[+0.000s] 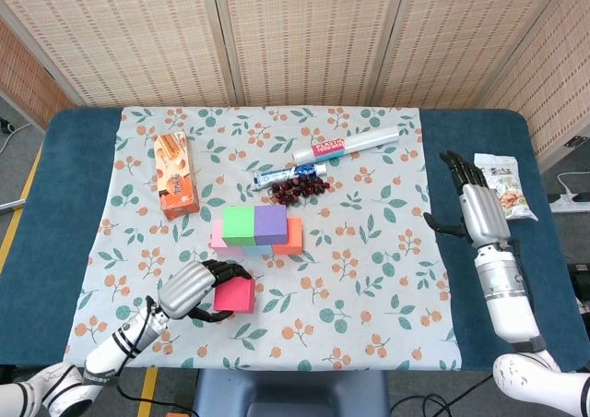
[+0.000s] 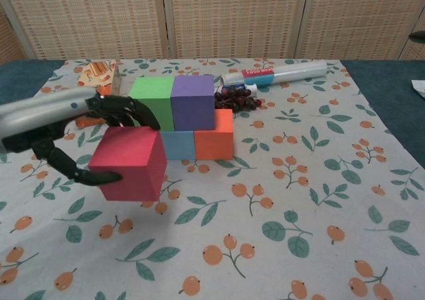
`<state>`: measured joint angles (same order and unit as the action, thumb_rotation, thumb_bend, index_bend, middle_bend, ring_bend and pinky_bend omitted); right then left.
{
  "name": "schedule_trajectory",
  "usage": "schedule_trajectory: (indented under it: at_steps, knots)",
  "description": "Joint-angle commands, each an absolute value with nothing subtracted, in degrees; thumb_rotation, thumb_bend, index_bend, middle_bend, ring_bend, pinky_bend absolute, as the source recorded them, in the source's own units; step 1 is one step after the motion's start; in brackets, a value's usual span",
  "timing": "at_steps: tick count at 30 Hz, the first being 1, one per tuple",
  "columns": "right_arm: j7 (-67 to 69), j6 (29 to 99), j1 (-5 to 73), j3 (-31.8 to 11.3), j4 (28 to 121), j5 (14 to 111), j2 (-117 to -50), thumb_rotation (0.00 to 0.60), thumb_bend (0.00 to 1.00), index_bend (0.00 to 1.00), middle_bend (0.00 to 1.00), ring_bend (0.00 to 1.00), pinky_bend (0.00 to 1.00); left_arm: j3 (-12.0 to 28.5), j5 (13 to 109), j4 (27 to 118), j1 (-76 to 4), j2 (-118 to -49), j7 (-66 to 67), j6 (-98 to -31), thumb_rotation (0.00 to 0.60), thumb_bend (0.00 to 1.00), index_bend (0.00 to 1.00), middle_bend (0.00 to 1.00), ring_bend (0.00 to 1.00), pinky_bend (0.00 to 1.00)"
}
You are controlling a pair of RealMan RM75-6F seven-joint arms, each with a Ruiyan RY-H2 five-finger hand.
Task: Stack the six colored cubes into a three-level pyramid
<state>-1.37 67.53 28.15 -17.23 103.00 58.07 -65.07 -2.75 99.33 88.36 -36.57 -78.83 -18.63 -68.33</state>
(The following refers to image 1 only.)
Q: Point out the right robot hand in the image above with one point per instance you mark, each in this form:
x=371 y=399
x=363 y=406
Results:
x=479 y=214

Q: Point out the plastic food wrap roll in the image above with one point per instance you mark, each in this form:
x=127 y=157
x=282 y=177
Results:
x=350 y=145

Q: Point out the white power strip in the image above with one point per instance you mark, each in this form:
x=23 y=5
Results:
x=571 y=203

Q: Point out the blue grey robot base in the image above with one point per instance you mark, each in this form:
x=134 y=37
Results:
x=286 y=389

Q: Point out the light blue foam cube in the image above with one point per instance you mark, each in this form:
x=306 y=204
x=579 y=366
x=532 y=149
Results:
x=258 y=251

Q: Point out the grey metal bar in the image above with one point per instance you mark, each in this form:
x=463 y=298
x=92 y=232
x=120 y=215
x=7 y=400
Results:
x=11 y=205

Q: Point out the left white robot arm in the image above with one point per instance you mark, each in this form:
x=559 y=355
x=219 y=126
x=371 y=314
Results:
x=106 y=352

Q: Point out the red foam cube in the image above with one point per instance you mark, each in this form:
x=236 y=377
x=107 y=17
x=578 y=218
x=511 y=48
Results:
x=235 y=297

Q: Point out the white blue toothpaste tube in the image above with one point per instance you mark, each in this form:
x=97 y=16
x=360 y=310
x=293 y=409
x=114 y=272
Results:
x=276 y=177

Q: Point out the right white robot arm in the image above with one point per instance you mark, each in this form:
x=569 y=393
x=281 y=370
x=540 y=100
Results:
x=511 y=297

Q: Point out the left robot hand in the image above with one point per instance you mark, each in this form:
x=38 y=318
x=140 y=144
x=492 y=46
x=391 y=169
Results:
x=189 y=290

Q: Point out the orange biscuit box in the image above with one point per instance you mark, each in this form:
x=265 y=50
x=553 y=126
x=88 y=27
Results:
x=175 y=177

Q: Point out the dark red grape bunch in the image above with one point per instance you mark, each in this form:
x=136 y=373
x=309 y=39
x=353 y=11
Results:
x=286 y=195

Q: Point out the bamboo folding screen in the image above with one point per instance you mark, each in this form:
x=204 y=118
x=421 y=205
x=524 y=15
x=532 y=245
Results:
x=299 y=34

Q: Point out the nut snack bag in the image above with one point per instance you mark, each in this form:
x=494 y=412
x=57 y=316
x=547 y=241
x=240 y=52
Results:
x=511 y=191

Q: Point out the floral print tablecloth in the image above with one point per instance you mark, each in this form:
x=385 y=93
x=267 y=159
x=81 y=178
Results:
x=276 y=135

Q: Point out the purple foam cube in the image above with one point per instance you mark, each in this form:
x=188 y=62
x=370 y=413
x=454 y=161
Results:
x=270 y=223

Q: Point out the orange foam cube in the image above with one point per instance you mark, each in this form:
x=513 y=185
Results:
x=292 y=239

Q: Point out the green foam cube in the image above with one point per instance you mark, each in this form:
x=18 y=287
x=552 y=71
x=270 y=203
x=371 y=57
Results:
x=239 y=225

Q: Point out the pink foam cube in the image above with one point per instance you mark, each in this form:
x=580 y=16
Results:
x=221 y=248

